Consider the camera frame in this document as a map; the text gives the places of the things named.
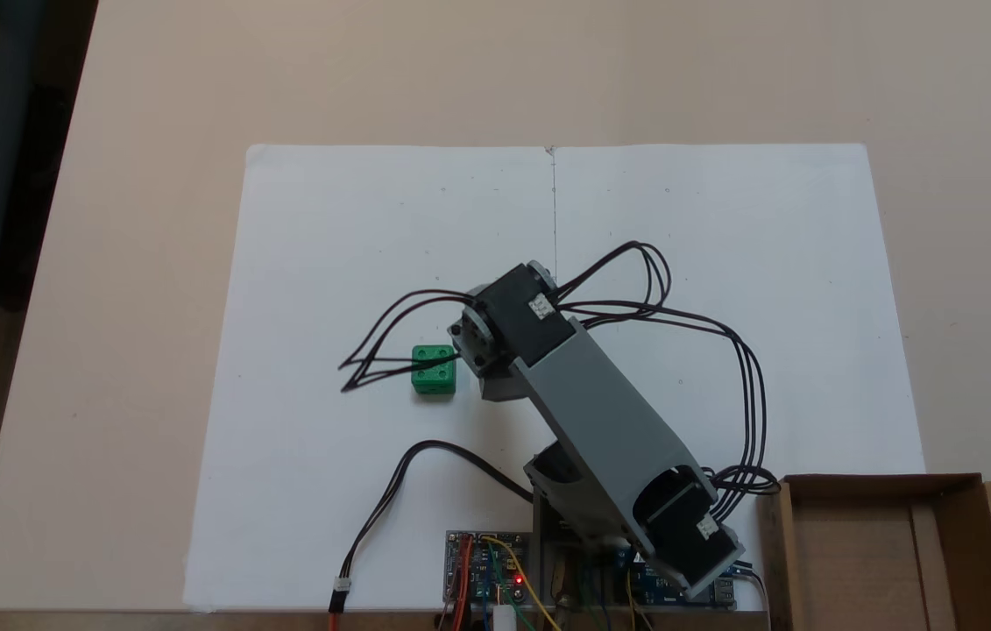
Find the black gripper motor cable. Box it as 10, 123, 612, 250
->
338, 288, 480, 394

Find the grey circuit board with wires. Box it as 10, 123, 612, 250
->
444, 529, 533, 607

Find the black elbow motor cable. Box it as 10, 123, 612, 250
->
560, 300, 783, 527

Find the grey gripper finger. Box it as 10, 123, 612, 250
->
478, 360, 542, 403

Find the blue circuit board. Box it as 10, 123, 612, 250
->
625, 561, 738, 609

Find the yellow wire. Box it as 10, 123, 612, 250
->
481, 535, 562, 631

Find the black cable with white connector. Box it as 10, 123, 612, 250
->
326, 440, 534, 631

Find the black wrist motor cable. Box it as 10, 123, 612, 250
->
551, 240, 674, 327

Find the green die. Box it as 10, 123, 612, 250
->
411, 344, 459, 398

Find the brown cardboard box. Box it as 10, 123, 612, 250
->
755, 473, 991, 631

